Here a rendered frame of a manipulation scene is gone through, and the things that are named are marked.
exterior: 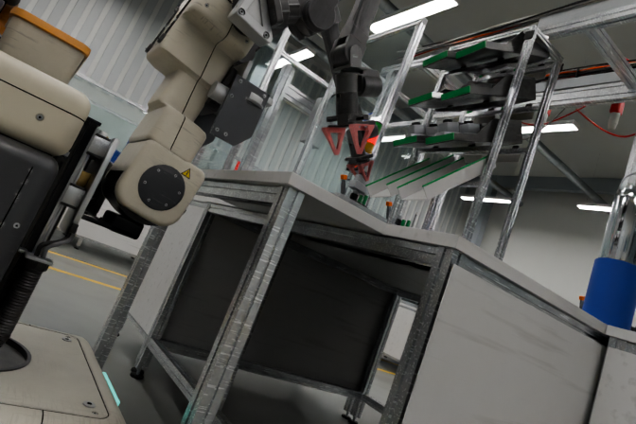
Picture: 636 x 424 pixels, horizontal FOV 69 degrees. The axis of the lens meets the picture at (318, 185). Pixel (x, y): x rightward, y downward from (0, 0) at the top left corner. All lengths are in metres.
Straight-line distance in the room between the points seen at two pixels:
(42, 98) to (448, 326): 0.88
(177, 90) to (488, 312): 0.89
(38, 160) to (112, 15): 9.13
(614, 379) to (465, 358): 0.60
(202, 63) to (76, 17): 8.72
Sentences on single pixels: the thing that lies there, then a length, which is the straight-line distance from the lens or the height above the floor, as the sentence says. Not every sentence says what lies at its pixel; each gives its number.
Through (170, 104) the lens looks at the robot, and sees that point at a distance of 1.17.
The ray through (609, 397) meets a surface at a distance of 1.63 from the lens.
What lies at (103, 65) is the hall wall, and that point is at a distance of 9.75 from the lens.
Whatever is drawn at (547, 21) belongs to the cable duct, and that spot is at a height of 2.13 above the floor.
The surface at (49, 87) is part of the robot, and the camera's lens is 0.92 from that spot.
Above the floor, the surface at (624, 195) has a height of 1.38.
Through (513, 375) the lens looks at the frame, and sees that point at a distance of 1.30.
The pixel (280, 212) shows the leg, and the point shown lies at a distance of 1.03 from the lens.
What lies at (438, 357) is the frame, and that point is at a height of 0.61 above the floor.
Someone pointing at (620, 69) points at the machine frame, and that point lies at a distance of 2.57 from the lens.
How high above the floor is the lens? 0.65
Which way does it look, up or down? 12 degrees up
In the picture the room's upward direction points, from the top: 22 degrees clockwise
